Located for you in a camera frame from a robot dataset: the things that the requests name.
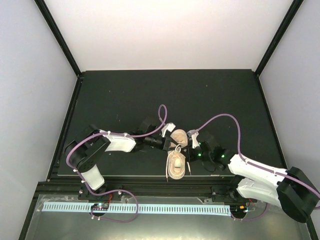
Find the light blue slotted cable duct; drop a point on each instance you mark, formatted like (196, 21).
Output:
(141, 208)

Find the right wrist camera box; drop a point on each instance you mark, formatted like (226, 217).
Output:
(192, 137)

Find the beige knit sneaker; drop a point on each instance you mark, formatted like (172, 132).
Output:
(180, 136)

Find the black aluminium front rail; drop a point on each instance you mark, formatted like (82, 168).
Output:
(217, 188)

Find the white shoelace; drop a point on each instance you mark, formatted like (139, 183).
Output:
(176, 165)

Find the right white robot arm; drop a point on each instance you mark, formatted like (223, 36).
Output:
(289, 189)

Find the left small circuit board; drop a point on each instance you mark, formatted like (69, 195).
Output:
(99, 207)

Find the right small circuit board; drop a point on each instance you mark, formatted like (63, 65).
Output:
(239, 209)

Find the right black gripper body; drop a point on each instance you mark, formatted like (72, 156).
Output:
(194, 157)

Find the small circuit board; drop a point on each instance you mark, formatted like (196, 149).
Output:
(99, 207)
(239, 209)

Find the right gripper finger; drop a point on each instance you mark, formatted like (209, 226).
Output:
(187, 153)
(187, 148)

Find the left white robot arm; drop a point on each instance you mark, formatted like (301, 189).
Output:
(83, 153)

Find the black frame post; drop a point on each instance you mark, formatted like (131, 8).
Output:
(50, 21)
(280, 32)

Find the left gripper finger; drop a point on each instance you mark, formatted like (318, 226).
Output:
(172, 141)
(172, 148)

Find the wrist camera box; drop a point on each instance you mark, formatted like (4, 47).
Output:
(167, 130)
(192, 137)

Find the right black frame post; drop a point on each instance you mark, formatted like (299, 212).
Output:
(280, 32)

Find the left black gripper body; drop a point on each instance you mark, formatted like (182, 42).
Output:
(163, 146)

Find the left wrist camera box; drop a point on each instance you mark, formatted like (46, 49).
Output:
(167, 130)

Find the left black frame post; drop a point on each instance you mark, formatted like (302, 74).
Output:
(50, 21)

